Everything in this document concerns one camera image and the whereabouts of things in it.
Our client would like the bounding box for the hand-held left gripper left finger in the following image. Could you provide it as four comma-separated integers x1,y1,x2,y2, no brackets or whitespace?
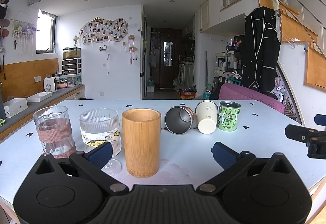
33,142,129,193

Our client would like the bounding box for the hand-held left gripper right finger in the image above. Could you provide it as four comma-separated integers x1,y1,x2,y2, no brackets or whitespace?
196,141,294,193

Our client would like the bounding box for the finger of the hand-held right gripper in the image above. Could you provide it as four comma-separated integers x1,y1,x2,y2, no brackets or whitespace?
285,124,326,159
314,114,326,127

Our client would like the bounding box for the white paper cup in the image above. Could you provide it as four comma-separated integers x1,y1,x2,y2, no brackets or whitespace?
195,100,219,135

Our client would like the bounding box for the stainless steel cup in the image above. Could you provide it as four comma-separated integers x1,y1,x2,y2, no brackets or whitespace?
164,106,195,135

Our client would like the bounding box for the bamboo cup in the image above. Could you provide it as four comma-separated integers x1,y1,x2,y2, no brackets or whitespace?
122,109,162,178

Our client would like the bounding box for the ribbed stemmed glass with print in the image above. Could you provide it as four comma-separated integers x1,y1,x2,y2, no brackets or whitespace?
79,108,122,176

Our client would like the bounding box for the green printed tin can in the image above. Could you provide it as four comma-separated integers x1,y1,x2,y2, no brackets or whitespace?
216,101,241,132

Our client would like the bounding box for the clear glass with pink bands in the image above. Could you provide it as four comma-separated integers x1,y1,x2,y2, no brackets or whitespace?
33,105,77,159

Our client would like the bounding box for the pink chair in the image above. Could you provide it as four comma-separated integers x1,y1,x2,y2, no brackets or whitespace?
218,83,285,114

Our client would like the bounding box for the plastic water bottle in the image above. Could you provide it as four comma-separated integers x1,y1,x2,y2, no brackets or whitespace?
203,83,213,100

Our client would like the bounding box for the red snack box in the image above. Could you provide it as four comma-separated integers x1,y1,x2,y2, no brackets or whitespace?
180,87,197,100

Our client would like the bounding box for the kitchen counter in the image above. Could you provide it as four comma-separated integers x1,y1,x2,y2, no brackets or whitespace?
0,83,86,141

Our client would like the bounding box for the flat white box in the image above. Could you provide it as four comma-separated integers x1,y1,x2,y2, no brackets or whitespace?
26,92,53,103

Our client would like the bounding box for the white countertop appliance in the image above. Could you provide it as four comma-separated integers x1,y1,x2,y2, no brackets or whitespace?
43,76,58,92

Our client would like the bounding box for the black jacket with white trim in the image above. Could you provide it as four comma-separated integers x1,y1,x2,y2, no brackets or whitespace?
240,6,281,93

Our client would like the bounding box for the washing machine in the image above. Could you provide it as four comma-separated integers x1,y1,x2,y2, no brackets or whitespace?
178,63,187,87

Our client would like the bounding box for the small drawer unit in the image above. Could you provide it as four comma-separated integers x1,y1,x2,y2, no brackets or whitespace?
62,58,82,76

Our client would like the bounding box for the black storage rack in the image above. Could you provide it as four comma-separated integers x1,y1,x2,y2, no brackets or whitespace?
225,45,245,74

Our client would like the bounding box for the white cardboard box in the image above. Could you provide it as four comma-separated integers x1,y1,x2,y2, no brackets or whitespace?
3,98,28,118

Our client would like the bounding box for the glass fish tank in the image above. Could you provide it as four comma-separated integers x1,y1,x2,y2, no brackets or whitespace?
63,47,82,59

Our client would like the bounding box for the dark wooden door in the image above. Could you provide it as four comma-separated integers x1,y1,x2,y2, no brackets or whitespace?
151,27,183,90

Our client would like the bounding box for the hanging mirror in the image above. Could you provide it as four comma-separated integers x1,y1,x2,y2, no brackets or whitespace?
163,41,173,67

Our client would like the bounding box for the cloud-shaped photo board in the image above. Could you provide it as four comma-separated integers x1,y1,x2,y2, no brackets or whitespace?
79,17,127,47

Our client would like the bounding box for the window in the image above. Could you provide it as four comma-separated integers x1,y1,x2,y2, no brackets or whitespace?
36,9,56,54

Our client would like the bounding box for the macrame wall hanging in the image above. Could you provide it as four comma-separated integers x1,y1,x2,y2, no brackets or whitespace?
10,11,35,56

